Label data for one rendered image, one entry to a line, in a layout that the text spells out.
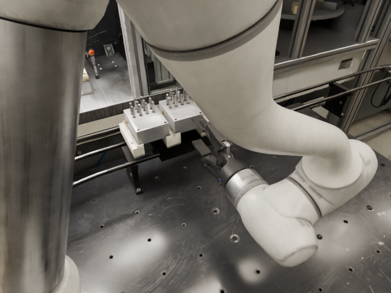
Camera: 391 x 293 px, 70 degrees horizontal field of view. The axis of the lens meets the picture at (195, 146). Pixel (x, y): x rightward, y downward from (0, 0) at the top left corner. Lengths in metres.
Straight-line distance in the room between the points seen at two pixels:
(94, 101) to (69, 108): 0.66
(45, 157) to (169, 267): 0.53
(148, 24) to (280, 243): 0.45
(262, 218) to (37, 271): 0.37
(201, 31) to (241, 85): 0.06
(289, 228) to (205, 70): 0.40
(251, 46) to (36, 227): 0.31
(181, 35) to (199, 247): 0.69
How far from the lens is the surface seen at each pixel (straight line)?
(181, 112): 0.84
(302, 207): 0.56
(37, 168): 0.34
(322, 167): 0.54
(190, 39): 0.17
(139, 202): 0.92
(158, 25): 0.17
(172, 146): 0.84
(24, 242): 0.40
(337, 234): 0.93
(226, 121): 0.25
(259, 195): 0.58
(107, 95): 1.00
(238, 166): 0.64
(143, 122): 0.80
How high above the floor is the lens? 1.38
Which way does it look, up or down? 40 degrees down
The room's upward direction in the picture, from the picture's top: straight up
